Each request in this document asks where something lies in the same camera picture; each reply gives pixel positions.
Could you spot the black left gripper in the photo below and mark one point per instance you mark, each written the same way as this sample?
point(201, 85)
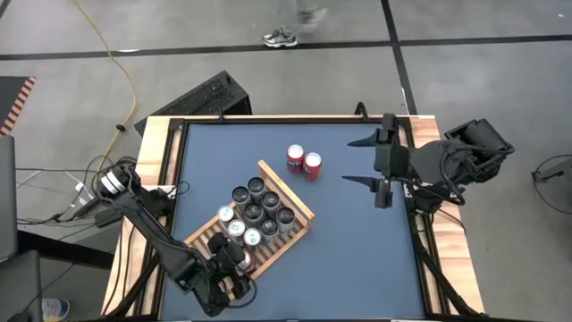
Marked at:
point(214, 286)

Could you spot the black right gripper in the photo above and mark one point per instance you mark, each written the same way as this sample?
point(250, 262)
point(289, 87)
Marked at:
point(392, 161)

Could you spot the red Fanta can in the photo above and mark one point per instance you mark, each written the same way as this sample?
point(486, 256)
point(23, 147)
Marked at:
point(312, 166)
point(248, 264)
point(295, 158)

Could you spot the blue silver Red Bull can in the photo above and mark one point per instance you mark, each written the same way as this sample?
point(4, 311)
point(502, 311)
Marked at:
point(236, 229)
point(252, 238)
point(225, 214)

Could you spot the white Celsius Tropical Vibe can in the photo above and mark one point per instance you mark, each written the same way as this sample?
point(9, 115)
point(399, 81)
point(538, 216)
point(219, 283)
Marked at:
point(269, 228)
point(254, 211)
point(240, 195)

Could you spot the white Celsius Arctic Vibe can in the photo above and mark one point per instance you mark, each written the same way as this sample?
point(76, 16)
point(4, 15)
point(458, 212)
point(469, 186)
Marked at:
point(256, 184)
point(286, 217)

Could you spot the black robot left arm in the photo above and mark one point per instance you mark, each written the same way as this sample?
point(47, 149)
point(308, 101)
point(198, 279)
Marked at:
point(147, 228)

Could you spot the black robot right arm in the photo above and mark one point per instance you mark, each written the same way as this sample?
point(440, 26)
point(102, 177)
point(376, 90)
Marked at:
point(465, 161)

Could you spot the wooden slatted shelf rack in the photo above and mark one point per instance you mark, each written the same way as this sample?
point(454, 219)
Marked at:
point(286, 190)

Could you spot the large black table clamp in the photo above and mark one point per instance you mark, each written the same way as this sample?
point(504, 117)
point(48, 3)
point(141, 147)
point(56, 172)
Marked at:
point(363, 112)

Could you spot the small black table clamp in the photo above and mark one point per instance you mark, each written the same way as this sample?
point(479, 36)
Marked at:
point(221, 117)

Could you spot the black power strip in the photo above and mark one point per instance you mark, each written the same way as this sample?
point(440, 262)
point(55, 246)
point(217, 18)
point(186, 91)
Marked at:
point(89, 205)

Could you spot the person's foot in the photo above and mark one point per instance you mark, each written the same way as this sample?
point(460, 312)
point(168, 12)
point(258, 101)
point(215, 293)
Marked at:
point(280, 38)
point(310, 13)

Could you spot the grey floor box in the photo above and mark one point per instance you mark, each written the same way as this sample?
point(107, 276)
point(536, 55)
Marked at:
point(561, 172)

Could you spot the white blue plastic container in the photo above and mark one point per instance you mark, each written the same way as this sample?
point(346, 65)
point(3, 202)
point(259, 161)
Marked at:
point(56, 308)

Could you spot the black mat with orange stripes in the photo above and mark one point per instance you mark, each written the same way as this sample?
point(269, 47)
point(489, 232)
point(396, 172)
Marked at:
point(11, 96)

